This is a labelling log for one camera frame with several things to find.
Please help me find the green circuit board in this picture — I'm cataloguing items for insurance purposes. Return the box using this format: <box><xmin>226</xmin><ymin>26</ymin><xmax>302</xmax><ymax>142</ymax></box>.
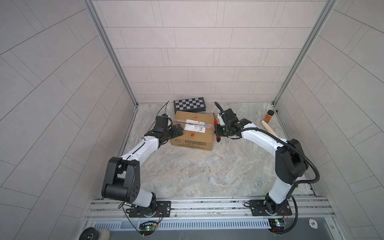
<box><xmin>268</xmin><ymin>219</ymin><xmax>286</xmax><ymax>233</ymax></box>
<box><xmin>140</xmin><ymin>221</ymin><xmax>158</xmax><ymax>232</ymax></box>

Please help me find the black wheel roller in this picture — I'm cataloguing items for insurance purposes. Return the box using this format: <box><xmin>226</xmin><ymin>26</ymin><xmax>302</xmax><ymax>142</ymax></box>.
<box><xmin>78</xmin><ymin>227</ymin><xmax>101</xmax><ymax>240</ymax></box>

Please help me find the brown cardboard express box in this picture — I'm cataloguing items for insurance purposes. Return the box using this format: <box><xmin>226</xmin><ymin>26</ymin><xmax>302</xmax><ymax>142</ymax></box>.
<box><xmin>171</xmin><ymin>111</ymin><xmax>215</xmax><ymax>151</ymax></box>

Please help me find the black corrugated cable conduit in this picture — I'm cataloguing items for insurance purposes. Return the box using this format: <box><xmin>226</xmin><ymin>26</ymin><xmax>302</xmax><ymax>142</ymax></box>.
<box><xmin>214</xmin><ymin>101</ymin><xmax>321</xmax><ymax>184</ymax></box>

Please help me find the brown spice jar black lid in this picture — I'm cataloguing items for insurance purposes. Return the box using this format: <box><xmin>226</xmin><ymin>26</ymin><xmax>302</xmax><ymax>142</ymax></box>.
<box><xmin>264</xmin><ymin>110</ymin><xmax>275</xmax><ymax>124</ymax></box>

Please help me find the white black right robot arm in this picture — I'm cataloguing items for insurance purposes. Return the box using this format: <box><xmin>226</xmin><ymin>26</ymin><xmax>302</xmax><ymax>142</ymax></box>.
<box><xmin>215</xmin><ymin>102</ymin><xmax>311</xmax><ymax>216</ymax></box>

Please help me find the wooden rolling pin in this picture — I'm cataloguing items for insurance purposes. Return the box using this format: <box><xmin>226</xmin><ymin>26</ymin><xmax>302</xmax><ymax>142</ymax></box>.
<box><xmin>261</xmin><ymin>120</ymin><xmax>279</xmax><ymax>138</ymax></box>

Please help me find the white round sticker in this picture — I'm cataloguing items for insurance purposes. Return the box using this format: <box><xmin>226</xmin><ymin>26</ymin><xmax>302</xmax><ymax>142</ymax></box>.
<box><xmin>309</xmin><ymin>219</ymin><xmax>318</xmax><ymax>229</ymax></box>

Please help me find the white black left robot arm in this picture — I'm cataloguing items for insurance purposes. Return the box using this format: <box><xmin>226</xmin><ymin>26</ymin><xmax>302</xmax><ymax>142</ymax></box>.
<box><xmin>101</xmin><ymin>114</ymin><xmax>184</xmax><ymax>217</ymax></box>

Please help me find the black white chessboard case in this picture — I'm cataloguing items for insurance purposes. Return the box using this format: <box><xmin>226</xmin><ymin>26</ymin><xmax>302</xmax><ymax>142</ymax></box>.
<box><xmin>174</xmin><ymin>97</ymin><xmax>206</xmax><ymax>113</ymax></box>

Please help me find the aluminium mounting rail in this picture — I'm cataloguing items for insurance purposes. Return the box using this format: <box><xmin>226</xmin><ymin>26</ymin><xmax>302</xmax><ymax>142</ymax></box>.
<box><xmin>85</xmin><ymin>195</ymin><xmax>335</xmax><ymax>221</ymax></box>

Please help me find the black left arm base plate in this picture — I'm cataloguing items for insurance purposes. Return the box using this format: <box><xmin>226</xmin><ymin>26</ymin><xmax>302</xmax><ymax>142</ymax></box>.
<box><xmin>126</xmin><ymin>201</ymin><xmax>172</xmax><ymax>218</ymax></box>

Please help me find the red utility knife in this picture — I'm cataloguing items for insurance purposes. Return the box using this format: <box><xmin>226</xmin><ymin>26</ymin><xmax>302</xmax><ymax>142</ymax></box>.
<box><xmin>214</xmin><ymin>119</ymin><xmax>221</xmax><ymax>143</ymax></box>

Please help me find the left green circuit board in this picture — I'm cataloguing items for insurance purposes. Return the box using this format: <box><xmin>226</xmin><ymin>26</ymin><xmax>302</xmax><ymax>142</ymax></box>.
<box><xmin>140</xmin><ymin>221</ymin><xmax>158</xmax><ymax>232</ymax></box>

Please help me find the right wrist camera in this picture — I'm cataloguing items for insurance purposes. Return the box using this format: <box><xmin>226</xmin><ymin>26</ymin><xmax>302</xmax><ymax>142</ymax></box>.
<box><xmin>216</xmin><ymin>114</ymin><xmax>225</xmax><ymax>126</ymax></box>

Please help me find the right green circuit board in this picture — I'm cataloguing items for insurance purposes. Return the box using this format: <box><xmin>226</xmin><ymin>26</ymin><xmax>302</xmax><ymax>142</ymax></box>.
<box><xmin>268</xmin><ymin>219</ymin><xmax>286</xmax><ymax>233</ymax></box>

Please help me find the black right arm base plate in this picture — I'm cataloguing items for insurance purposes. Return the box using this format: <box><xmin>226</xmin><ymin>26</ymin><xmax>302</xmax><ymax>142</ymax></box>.
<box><xmin>244</xmin><ymin>200</ymin><xmax>292</xmax><ymax>217</ymax></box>

